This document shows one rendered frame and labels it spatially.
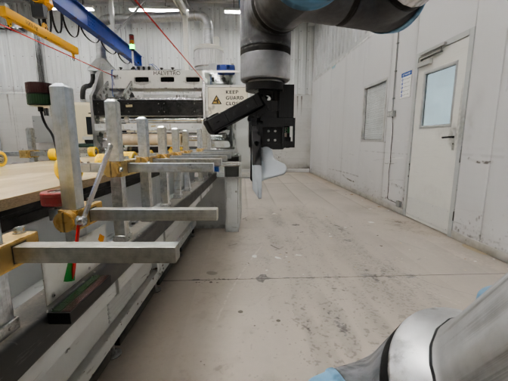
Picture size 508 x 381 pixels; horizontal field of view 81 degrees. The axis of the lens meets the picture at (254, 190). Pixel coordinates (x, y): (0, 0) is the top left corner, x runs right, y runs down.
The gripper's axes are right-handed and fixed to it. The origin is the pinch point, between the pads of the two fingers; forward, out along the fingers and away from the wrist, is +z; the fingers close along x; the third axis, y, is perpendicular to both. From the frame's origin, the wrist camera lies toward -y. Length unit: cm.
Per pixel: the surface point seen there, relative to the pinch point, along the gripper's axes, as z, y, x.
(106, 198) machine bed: 15, -62, 74
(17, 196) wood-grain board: 4, -59, 19
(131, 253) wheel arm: 9.8, -21.9, -5.8
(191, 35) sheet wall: -322, -149, 902
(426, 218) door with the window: 85, 224, 287
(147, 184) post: 8, -41, 66
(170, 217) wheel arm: 9.8, -20.9, 19.2
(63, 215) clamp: 7.6, -44.6, 13.5
